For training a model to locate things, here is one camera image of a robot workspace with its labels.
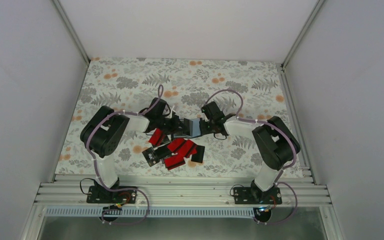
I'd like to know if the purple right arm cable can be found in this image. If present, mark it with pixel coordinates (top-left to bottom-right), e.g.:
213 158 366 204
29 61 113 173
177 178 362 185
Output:
206 89 299 226

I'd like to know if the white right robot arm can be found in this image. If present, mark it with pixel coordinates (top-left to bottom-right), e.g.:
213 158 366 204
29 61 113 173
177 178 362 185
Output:
200 101 301 204

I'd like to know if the aluminium corner post left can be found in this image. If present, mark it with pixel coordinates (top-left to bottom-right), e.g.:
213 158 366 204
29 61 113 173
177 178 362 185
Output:
50 0 91 66

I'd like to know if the black card holder wallet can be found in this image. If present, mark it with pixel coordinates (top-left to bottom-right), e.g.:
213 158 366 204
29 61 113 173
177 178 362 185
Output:
172 118 202 139

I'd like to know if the aluminium corner post right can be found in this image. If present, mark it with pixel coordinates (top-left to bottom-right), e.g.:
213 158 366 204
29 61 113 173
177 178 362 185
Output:
281 0 325 70

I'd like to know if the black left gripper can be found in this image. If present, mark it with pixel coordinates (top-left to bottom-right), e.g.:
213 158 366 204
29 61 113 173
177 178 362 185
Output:
156 115 187 135

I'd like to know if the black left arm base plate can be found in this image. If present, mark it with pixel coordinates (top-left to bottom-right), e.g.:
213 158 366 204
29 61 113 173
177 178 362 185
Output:
86 184 138 204

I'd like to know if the black card centre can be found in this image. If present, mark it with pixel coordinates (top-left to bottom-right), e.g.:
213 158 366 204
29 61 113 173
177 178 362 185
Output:
154 145 173 160

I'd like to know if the black card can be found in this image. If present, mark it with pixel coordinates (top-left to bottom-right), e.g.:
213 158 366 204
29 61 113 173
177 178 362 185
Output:
154 145 173 160
191 145 205 164
142 147 161 167

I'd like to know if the black card left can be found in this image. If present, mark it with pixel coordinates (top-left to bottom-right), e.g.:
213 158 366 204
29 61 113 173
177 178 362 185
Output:
142 147 161 167

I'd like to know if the black card right top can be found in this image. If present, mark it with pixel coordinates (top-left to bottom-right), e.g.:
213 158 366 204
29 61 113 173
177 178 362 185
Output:
191 145 205 164

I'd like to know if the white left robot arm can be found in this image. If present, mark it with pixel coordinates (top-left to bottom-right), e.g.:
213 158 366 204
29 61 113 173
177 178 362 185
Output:
80 97 188 203

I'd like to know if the aluminium corner post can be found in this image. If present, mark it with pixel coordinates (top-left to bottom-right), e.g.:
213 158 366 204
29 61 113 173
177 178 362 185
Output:
50 0 91 66
281 0 325 70

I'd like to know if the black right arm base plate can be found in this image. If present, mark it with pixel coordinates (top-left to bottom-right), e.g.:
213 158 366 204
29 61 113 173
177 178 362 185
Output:
232 186 283 205

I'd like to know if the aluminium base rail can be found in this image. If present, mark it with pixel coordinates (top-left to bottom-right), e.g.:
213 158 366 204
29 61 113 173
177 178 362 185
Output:
34 175 332 218

